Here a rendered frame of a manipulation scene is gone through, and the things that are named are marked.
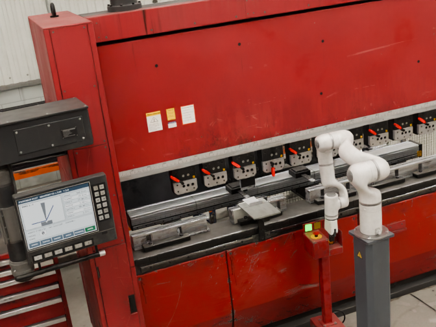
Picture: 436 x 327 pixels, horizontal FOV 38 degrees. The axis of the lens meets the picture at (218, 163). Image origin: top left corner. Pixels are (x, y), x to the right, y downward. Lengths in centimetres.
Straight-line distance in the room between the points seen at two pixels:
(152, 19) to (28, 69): 422
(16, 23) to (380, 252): 525
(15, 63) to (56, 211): 466
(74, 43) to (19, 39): 433
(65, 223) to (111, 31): 108
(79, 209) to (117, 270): 68
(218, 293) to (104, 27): 181
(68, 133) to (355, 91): 199
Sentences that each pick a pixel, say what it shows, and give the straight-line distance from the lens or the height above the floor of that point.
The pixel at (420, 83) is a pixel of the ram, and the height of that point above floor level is 155.
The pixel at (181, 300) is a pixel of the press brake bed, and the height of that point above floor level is 52.
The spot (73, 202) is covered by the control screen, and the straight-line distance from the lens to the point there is 314.
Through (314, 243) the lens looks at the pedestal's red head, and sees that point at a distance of 400.
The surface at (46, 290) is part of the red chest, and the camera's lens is 409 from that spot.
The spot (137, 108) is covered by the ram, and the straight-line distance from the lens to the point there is 365.
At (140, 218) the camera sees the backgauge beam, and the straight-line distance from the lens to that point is 416.
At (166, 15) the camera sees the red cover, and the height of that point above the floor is 225.
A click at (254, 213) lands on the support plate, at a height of 100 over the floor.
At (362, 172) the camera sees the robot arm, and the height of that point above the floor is 139.
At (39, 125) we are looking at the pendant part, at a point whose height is 190.
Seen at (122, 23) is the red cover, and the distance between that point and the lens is 355.
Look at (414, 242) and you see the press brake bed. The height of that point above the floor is 42.
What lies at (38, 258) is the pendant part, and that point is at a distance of 320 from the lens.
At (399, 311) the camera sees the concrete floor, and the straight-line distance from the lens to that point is 476.
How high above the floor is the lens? 263
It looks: 20 degrees down
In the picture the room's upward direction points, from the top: 7 degrees counter-clockwise
